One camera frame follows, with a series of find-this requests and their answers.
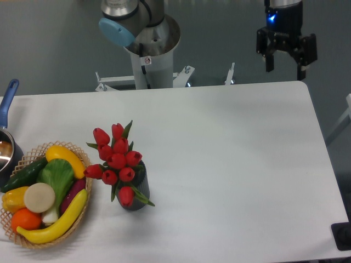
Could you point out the yellow squash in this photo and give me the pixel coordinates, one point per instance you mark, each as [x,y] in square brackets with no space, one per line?
[61,152]

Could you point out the beige round slice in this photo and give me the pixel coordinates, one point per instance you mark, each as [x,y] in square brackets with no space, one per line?
[39,197]

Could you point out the blue handled saucepan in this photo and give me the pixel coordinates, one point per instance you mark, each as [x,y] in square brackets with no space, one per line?
[11,153]

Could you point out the yellow banana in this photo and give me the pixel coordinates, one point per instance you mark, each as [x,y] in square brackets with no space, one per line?
[61,226]

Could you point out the green cucumber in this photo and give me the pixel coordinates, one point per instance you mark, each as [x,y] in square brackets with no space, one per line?
[25,177]

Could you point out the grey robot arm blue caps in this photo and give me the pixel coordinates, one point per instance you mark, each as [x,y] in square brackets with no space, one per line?
[143,28]

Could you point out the orange fruit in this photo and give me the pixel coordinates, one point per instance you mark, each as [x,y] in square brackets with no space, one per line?
[26,219]

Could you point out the green bok choy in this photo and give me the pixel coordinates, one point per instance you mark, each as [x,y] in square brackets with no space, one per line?
[58,174]

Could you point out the white frame at right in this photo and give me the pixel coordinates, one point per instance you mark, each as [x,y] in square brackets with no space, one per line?
[340,125]

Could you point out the black device at table edge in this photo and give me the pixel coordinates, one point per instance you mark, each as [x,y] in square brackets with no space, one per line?
[341,234]

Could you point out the red tulip bouquet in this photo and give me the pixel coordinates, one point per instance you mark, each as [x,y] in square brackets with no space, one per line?
[120,160]

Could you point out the purple sweet potato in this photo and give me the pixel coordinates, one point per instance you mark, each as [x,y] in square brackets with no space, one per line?
[76,187]

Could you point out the yellow bell pepper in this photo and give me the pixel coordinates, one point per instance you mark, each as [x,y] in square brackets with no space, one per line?
[13,200]

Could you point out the dark grey ribbed vase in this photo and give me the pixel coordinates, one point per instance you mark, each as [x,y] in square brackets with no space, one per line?
[135,194]

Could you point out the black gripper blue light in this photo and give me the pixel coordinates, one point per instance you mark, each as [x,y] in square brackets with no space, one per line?
[283,32]

